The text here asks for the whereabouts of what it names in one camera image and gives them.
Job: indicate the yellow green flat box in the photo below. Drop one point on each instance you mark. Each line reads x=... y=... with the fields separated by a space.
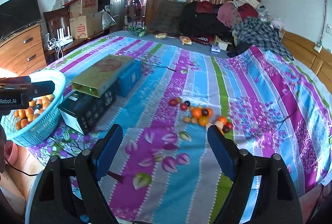
x=99 y=77

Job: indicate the dark wooden side table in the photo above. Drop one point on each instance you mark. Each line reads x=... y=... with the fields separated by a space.
x=53 y=55

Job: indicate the black patterned box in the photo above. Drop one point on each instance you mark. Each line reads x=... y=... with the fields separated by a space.
x=81 y=112

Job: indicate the wooden bed headboard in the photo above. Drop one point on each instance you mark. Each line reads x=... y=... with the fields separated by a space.
x=303 y=50

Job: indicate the large orange centre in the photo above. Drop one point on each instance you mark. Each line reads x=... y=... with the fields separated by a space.
x=196 y=113

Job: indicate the red tomato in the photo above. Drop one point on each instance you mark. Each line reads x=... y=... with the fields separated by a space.
x=173 y=102

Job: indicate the upper cardboard box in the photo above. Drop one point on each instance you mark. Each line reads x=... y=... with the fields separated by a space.
x=82 y=8

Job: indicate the light blue plastic basket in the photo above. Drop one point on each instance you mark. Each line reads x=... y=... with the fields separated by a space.
x=43 y=115

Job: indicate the beige cube fruit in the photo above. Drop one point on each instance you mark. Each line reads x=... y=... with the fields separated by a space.
x=219 y=125

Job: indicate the wooden drawer chest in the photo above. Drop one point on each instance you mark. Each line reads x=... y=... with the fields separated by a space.
x=23 y=53

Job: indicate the pile of clothes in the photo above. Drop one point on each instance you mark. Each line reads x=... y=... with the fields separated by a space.
x=238 y=22

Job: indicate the black flat television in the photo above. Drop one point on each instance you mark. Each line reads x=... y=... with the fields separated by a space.
x=17 y=15

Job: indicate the white wifi router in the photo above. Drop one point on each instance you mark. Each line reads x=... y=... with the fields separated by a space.
x=59 y=41

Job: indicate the dark purple plum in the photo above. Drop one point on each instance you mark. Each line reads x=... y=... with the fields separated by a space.
x=205 y=112

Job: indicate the lower cardboard box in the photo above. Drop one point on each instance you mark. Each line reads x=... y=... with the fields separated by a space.
x=85 y=26

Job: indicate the blue rectangular box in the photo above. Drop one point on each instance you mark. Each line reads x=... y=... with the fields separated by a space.
x=128 y=78

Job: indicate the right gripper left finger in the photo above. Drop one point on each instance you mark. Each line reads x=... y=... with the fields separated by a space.
x=104 y=151

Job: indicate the cardboard box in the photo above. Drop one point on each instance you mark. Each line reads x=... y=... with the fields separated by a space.
x=85 y=26
x=82 y=8

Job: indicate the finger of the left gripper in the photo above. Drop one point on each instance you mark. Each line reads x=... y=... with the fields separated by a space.
x=42 y=88

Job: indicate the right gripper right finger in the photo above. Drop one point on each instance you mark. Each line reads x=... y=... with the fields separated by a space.
x=225 y=151

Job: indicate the striped floral bed sheet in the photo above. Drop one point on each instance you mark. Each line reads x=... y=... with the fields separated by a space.
x=170 y=175

